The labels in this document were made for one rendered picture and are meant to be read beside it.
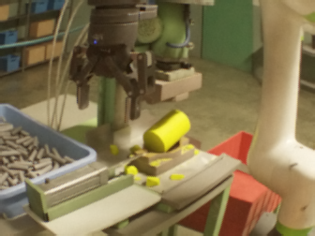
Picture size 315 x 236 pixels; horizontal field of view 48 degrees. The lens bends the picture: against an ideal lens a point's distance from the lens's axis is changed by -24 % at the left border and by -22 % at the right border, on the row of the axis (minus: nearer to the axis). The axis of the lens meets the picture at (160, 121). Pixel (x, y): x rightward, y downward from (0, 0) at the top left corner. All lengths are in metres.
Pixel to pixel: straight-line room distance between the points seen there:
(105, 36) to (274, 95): 0.43
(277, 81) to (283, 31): 0.12
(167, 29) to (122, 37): 0.43
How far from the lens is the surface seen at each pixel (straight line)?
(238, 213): 1.52
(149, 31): 1.02
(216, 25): 7.14
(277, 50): 0.86
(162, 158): 1.09
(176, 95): 1.04
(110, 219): 0.88
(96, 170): 0.93
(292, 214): 0.86
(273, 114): 0.89
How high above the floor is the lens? 1.49
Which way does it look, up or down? 20 degrees down
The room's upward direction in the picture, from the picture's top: 4 degrees clockwise
